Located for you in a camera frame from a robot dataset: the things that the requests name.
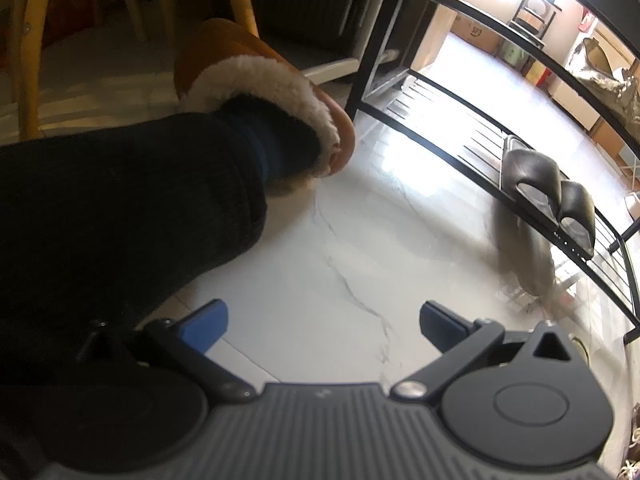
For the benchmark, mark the orange fur-lined slipper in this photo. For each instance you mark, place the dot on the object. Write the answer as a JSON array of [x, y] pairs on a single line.
[[225, 45]]

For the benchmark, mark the navy sock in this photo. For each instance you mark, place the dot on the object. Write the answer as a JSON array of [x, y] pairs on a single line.
[[280, 135]]

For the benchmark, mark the white embroidered shoe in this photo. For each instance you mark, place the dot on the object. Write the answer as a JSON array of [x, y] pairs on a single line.
[[600, 75]]

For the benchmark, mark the yellow wooden chair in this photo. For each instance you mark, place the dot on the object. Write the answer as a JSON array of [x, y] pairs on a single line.
[[30, 60]]

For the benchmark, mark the red wall sign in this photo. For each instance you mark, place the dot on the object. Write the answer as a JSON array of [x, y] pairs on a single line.
[[587, 22]]

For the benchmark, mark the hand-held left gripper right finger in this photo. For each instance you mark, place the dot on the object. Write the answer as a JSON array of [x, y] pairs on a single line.
[[440, 324]]

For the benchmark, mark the black metal stand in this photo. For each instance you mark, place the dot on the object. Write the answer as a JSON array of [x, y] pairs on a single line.
[[549, 24]]

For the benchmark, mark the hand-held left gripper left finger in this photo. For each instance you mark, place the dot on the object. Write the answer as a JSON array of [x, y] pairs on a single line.
[[205, 324]]

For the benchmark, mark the black metal shoe rack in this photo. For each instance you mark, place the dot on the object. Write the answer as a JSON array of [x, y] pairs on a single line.
[[361, 85]]

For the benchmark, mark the white shelf board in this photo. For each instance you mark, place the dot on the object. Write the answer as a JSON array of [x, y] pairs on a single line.
[[335, 67]]

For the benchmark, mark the dark ribbed panel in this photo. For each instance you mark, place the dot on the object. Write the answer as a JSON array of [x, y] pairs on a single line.
[[310, 0]]

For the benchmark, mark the black slide slipper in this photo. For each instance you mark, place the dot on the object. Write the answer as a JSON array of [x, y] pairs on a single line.
[[577, 205], [530, 170]]

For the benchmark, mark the person's dark trouser leg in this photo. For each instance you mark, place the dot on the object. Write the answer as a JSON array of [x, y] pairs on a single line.
[[125, 200]]

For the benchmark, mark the cardboard box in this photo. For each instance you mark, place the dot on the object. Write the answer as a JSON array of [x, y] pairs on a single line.
[[475, 32]]

